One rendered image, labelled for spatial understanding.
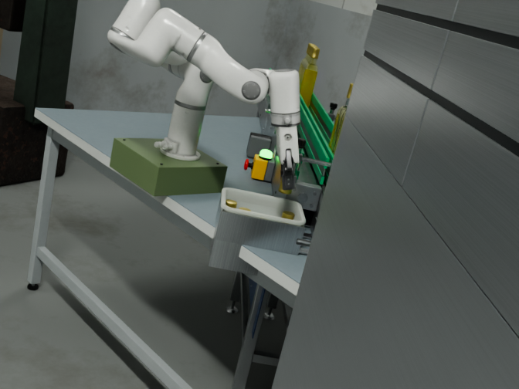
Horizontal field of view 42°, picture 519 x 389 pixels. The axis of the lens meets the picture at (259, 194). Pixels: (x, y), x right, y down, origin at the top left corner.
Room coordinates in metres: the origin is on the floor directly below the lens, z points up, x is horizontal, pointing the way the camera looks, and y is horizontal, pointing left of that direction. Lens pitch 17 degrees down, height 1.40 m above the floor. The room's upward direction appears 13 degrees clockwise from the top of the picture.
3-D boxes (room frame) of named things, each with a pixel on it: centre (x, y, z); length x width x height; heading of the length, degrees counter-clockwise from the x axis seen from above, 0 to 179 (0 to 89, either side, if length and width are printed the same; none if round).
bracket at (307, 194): (1.84, -0.12, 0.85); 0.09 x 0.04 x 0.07; 96
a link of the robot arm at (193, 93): (2.02, 0.27, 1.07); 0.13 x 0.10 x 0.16; 45
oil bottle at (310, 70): (3.05, -0.09, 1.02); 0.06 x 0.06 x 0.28; 6
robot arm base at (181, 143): (2.00, 0.27, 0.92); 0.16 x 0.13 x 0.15; 141
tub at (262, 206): (1.71, -0.02, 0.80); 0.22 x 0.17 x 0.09; 96
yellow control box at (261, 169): (2.26, 0.01, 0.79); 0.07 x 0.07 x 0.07; 6
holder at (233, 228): (1.72, -0.04, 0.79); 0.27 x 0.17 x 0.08; 96
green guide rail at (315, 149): (2.75, -0.07, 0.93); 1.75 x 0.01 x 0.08; 6
